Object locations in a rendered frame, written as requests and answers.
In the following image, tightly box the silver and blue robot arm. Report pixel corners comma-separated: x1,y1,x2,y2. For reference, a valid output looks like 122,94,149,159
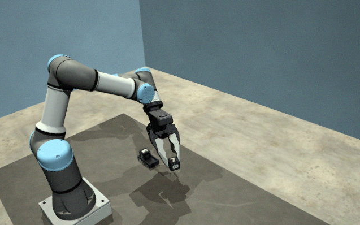
29,55,160,220

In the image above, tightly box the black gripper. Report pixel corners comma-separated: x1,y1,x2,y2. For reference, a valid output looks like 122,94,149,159
143,101,180,168

